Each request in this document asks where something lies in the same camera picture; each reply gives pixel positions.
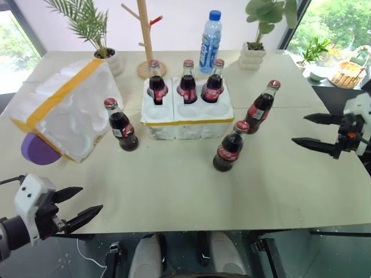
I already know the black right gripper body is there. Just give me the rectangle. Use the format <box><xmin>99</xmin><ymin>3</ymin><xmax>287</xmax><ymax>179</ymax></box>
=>
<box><xmin>335</xmin><ymin>114</ymin><xmax>363</xmax><ymax>152</ymax></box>

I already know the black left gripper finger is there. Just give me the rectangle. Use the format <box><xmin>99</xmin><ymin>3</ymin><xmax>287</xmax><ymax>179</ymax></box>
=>
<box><xmin>64</xmin><ymin>204</ymin><xmax>104</xmax><ymax>235</ymax></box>
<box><xmin>54</xmin><ymin>186</ymin><xmax>84</xmax><ymax>205</ymax></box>

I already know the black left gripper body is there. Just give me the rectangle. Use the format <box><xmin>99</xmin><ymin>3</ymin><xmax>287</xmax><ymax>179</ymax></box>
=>
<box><xmin>32</xmin><ymin>188</ymin><xmax>70</xmax><ymax>240</ymax></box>

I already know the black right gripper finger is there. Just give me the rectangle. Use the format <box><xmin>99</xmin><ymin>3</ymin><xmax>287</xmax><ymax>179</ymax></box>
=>
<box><xmin>303</xmin><ymin>113</ymin><xmax>344</xmax><ymax>126</ymax></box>
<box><xmin>291</xmin><ymin>137</ymin><xmax>341</xmax><ymax>160</ymax></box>

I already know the glass cola bottle red cap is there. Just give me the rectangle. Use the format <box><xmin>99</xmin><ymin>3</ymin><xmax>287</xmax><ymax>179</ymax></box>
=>
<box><xmin>200</xmin><ymin>58</ymin><xmax>225</xmax><ymax>104</ymax></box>
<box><xmin>103</xmin><ymin>97</ymin><xmax>140</xmax><ymax>152</ymax></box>
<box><xmin>243</xmin><ymin>79</ymin><xmax>282</xmax><ymax>135</ymax></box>
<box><xmin>147</xmin><ymin>59</ymin><xmax>170</xmax><ymax>105</ymax></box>
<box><xmin>176</xmin><ymin>59</ymin><xmax>199</xmax><ymax>104</ymax></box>
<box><xmin>212</xmin><ymin>120</ymin><xmax>251</xmax><ymax>173</ymax></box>

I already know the white foam box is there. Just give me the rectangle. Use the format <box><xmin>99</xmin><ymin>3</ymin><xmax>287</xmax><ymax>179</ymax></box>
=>
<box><xmin>9</xmin><ymin>58</ymin><xmax>125</xmax><ymax>164</ymax></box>

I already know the white foam bottle tray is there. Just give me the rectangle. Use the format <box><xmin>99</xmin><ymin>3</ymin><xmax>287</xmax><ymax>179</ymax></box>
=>
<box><xmin>140</xmin><ymin>75</ymin><xmax>235</xmax><ymax>141</ymax></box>

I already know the black side table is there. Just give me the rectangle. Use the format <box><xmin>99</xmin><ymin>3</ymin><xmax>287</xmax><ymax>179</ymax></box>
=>
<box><xmin>311</xmin><ymin>85</ymin><xmax>371</xmax><ymax>117</ymax></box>

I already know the white bowl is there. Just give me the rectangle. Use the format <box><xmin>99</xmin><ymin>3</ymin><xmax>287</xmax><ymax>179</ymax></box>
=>
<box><xmin>308</xmin><ymin>67</ymin><xmax>329</xmax><ymax>84</ymax></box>

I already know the wicker basket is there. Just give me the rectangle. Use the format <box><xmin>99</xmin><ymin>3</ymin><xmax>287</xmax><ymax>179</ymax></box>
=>
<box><xmin>329</xmin><ymin>45</ymin><xmax>371</xmax><ymax>89</ymax></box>

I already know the purple round disc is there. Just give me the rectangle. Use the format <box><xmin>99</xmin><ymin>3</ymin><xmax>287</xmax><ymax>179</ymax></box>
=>
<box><xmin>20</xmin><ymin>133</ymin><xmax>63</xmax><ymax>166</ymax></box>

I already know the small green potted shrub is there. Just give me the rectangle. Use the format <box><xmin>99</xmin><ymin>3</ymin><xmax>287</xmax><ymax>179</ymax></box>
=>
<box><xmin>296</xmin><ymin>36</ymin><xmax>332</xmax><ymax>74</ymax></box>

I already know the grey rounded shell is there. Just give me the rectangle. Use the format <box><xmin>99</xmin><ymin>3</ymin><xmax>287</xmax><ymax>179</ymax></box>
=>
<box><xmin>128</xmin><ymin>233</ymin><xmax>163</xmax><ymax>278</ymax></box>
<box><xmin>209</xmin><ymin>231</ymin><xmax>248</xmax><ymax>278</ymax></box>

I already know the white ribbed plant pot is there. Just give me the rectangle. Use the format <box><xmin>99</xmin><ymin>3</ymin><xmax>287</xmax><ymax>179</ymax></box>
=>
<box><xmin>238</xmin><ymin>42</ymin><xmax>267</xmax><ymax>71</ymax></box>

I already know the green round-leaf plant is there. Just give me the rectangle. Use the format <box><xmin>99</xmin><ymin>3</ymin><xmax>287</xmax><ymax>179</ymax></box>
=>
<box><xmin>245</xmin><ymin>0</ymin><xmax>299</xmax><ymax>49</ymax></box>

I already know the blue plastic water bottle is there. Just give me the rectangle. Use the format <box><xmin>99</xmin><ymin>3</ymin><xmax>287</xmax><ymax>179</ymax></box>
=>
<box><xmin>198</xmin><ymin>10</ymin><xmax>223</xmax><ymax>74</ymax></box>

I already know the white round plant pot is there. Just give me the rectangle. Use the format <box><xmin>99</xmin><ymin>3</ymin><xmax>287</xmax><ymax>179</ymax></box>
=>
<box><xmin>93</xmin><ymin>47</ymin><xmax>126</xmax><ymax>78</ymax></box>

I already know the green palm plant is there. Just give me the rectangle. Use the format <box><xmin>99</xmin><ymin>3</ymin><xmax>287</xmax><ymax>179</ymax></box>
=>
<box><xmin>42</xmin><ymin>0</ymin><xmax>110</xmax><ymax>58</ymax></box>

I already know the wooden peg rack stand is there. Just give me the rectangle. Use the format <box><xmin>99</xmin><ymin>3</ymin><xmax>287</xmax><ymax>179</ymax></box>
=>
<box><xmin>121</xmin><ymin>0</ymin><xmax>168</xmax><ymax>79</ymax></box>

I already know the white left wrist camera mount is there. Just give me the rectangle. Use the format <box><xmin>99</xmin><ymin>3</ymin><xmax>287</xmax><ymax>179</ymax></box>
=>
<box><xmin>13</xmin><ymin>174</ymin><xmax>56</xmax><ymax>247</ymax></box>

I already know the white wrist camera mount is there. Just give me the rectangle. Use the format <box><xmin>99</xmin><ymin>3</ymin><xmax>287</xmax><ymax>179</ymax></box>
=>
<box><xmin>343</xmin><ymin>92</ymin><xmax>371</xmax><ymax>158</ymax></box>
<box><xmin>13</xmin><ymin>174</ymin><xmax>56</xmax><ymax>247</ymax></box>

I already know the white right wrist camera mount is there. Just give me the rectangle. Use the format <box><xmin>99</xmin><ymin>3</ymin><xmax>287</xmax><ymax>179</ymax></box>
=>
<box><xmin>343</xmin><ymin>92</ymin><xmax>371</xmax><ymax>158</ymax></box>

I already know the thin white cable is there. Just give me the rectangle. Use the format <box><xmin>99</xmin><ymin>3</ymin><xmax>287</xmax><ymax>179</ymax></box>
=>
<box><xmin>76</xmin><ymin>237</ymin><xmax>107</xmax><ymax>269</ymax></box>

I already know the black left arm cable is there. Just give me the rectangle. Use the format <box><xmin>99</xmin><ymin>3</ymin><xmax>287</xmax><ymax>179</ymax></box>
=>
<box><xmin>0</xmin><ymin>174</ymin><xmax>26</xmax><ymax>186</ymax></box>

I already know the black table frame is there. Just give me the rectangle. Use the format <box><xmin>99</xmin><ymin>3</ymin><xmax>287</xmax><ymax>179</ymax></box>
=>
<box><xmin>249</xmin><ymin>227</ymin><xmax>371</xmax><ymax>278</ymax></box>

